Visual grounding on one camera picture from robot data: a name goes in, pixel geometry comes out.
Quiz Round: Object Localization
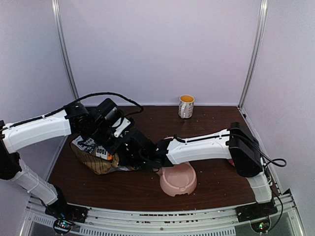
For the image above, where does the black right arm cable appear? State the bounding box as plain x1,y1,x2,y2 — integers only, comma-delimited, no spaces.
255,144,287,170

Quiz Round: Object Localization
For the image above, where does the left aluminium frame post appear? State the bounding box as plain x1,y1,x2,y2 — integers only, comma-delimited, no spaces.
51,0,79,99

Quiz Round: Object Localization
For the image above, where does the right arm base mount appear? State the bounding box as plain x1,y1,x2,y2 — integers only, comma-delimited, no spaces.
236,203,278,234

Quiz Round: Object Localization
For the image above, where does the front aluminium rail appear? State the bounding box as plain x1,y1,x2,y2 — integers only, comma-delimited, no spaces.
19,205,305,236

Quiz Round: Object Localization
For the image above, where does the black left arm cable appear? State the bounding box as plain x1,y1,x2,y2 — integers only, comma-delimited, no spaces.
73,92,145,118

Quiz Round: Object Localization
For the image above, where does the brown pet food bag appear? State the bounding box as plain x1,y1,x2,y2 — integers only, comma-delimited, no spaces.
70,136,136,175

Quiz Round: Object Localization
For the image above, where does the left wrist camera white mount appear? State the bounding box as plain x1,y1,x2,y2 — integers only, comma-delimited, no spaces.
111,118,134,138

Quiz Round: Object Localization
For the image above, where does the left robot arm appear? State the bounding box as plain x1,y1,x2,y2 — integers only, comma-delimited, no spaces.
0,98,131,219

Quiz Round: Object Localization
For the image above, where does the right aluminium frame post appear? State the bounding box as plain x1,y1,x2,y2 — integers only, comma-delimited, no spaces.
238,0,268,110

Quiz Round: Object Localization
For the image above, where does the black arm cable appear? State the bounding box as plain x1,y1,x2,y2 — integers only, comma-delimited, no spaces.
255,144,287,170
73,92,145,118

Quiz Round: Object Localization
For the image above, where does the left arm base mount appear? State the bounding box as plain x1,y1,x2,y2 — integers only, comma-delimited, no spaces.
45,205,89,235

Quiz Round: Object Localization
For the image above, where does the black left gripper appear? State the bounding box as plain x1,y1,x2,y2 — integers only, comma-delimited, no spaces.
89,122,123,156

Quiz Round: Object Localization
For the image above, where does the floral ceramic mug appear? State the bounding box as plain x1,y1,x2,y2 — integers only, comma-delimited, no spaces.
178,94,194,119

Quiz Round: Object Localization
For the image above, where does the pink double pet bowl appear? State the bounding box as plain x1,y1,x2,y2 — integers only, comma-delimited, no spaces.
154,136,198,197

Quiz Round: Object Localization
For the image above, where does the aluminium frame post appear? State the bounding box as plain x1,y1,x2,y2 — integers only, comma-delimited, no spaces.
238,0,268,110
51,0,79,99

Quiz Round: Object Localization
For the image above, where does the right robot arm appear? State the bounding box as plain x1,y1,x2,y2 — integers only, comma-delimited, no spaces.
119,122,272,217

